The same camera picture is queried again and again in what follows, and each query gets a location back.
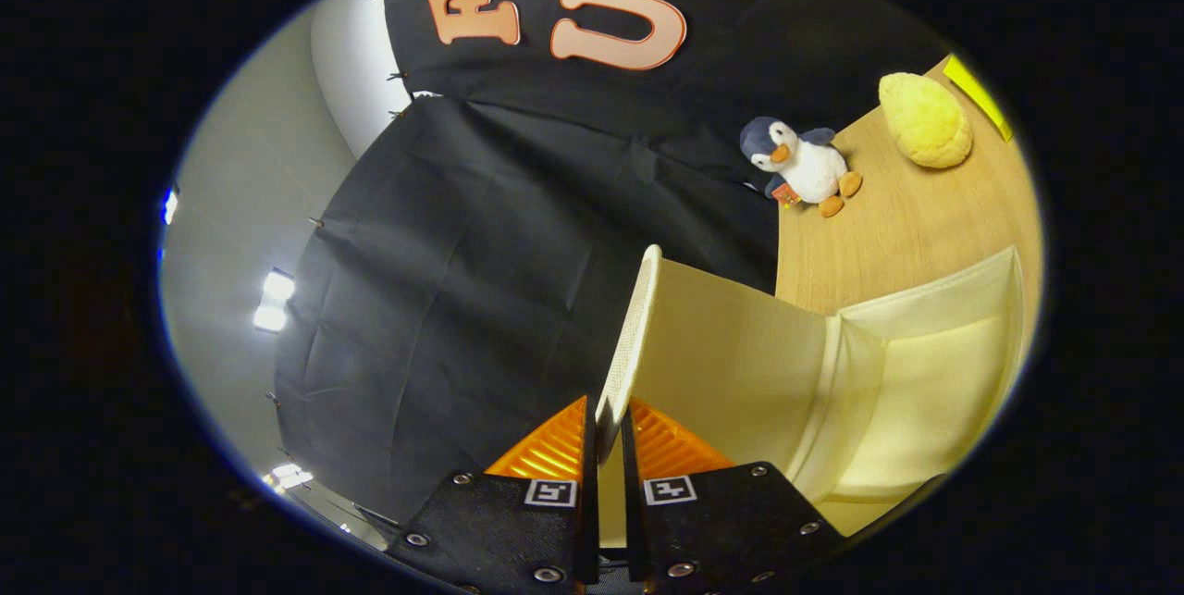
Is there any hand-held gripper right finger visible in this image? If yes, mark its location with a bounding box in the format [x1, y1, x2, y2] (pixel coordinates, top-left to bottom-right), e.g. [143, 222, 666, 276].
[620, 397, 846, 595]

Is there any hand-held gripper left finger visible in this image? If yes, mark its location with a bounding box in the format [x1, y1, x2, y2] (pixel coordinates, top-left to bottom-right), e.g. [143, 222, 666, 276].
[385, 394, 602, 595]

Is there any cream fabric storage box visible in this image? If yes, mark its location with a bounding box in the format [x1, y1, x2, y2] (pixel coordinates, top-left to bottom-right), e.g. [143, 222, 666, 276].
[595, 243, 1028, 548]

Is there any black backdrop cloth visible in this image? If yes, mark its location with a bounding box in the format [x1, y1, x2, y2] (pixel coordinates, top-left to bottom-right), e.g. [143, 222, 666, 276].
[273, 0, 954, 527]

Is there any ceiling light panel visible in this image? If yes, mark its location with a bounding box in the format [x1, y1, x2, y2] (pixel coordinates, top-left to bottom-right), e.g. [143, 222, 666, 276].
[268, 461, 315, 492]
[253, 269, 297, 334]

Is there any penguin plush toy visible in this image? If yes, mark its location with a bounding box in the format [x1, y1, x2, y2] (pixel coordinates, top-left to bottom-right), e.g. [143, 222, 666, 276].
[738, 117, 864, 219]

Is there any yellow plush ball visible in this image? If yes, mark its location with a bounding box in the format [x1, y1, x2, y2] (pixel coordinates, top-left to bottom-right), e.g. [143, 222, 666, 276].
[877, 72, 974, 170]

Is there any yellow book red circle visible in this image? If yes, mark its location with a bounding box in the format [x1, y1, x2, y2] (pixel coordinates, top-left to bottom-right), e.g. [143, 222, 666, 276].
[942, 54, 1014, 143]

